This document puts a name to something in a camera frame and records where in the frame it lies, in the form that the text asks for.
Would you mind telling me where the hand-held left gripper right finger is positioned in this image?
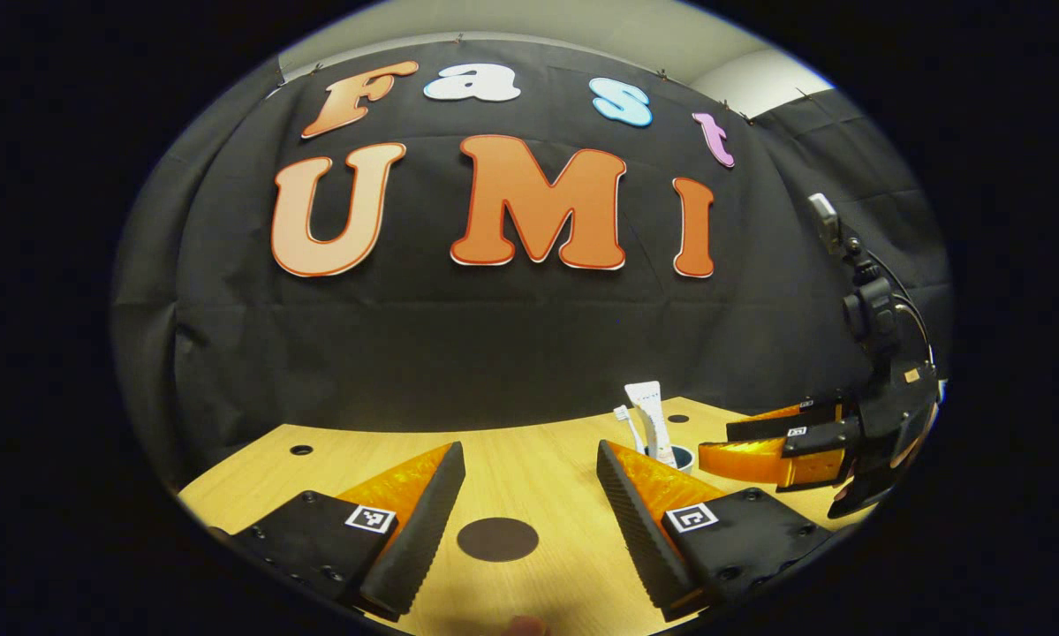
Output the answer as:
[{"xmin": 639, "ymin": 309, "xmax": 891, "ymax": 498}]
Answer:
[{"xmin": 595, "ymin": 438, "xmax": 848, "ymax": 623}]

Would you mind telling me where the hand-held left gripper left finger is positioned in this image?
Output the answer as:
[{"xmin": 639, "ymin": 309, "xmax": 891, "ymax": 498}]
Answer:
[{"xmin": 207, "ymin": 440, "xmax": 467, "ymax": 622}]

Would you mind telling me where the dark round coaster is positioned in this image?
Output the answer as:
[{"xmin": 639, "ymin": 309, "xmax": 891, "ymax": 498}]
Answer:
[{"xmin": 456, "ymin": 517, "xmax": 541, "ymax": 564}]

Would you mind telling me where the white toothbrush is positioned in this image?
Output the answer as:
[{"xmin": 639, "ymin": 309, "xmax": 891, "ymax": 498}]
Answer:
[{"xmin": 613, "ymin": 404, "xmax": 647, "ymax": 457}]

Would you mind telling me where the white toothpaste tube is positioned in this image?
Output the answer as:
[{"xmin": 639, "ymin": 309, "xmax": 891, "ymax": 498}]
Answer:
[{"xmin": 624, "ymin": 380, "xmax": 677, "ymax": 467}]

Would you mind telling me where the wooden desktop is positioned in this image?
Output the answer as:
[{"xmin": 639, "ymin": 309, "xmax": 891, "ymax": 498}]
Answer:
[{"xmin": 178, "ymin": 397, "xmax": 859, "ymax": 636}]

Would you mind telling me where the black backdrop cloth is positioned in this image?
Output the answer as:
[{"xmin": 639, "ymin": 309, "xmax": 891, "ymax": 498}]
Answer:
[{"xmin": 110, "ymin": 38, "xmax": 954, "ymax": 488}]

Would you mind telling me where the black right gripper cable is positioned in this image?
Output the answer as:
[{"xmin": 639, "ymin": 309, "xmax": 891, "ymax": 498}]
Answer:
[{"xmin": 860, "ymin": 252, "xmax": 938, "ymax": 370}]

